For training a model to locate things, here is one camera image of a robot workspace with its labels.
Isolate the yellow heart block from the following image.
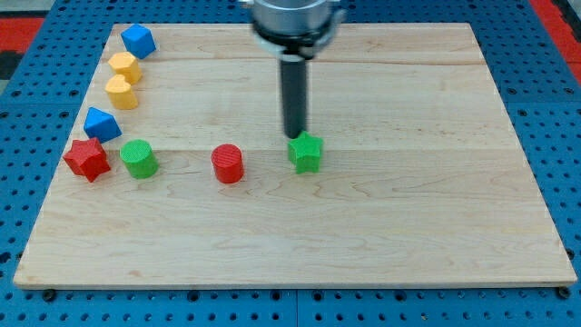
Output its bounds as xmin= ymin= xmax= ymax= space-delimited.
xmin=104 ymin=74 xmax=138 ymax=110

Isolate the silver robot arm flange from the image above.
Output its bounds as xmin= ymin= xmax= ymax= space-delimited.
xmin=241 ymin=0 xmax=347 ymax=62

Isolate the green cylinder block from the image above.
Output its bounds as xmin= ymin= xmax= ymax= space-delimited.
xmin=120 ymin=139 xmax=159 ymax=179

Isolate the yellow hexagon block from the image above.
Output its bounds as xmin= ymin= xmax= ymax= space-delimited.
xmin=108 ymin=52 xmax=143 ymax=84

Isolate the light wooden board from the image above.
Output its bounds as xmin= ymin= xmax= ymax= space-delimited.
xmin=14 ymin=23 xmax=577 ymax=290

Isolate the blue triangular prism block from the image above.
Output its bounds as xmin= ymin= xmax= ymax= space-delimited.
xmin=84 ymin=107 xmax=123 ymax=144

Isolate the red cylinder block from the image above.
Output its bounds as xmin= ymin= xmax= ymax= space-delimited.
xmin=211 ymin=144 xmax=244 ymax=183

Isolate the blue cube block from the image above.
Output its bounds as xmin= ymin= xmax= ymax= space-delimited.
xmin=121 ymin=24 xmax=156 ymax=59

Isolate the green star block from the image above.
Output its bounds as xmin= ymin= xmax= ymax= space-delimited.
xmin=288 ymin=131 xmax=324 ymax=174

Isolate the red star block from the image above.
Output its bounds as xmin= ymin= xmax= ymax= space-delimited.
xmin=63 ymin=137 xmax=111 ymax=183

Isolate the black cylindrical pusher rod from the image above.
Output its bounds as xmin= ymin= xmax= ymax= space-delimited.
xmin=279 ymin=60 xmax=308 ymax=139

